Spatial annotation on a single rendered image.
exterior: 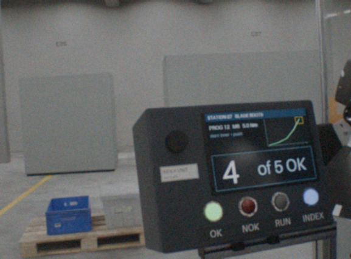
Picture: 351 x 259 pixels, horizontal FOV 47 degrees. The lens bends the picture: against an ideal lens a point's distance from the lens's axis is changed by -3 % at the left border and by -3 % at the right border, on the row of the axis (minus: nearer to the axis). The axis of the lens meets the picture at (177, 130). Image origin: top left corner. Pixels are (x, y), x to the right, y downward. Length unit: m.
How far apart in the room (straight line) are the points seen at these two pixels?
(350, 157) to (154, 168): 0.85
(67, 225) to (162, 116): 3.36
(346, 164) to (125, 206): 2.82
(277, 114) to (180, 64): 6.03
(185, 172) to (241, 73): 6.25
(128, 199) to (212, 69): 3.41
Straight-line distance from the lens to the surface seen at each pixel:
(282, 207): 0.58
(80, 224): 3.86
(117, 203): 3.83
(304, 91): 7.08
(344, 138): 1.43
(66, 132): 8.25
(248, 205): 0.55
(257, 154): 0.58
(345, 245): 2.75
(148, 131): 0.54
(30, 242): 3.83
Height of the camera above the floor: 1.26
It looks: 4 degrees down
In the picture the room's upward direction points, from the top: 3 degrees counter-clockwise
